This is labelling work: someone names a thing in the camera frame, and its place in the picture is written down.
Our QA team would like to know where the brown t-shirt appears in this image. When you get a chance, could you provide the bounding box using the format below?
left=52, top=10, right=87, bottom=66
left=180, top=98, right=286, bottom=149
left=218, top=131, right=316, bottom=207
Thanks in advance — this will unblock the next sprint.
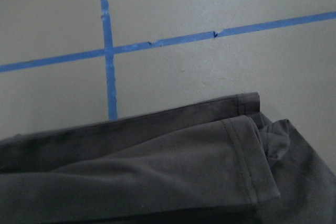
left=1, top=93, right=335, bottom=223

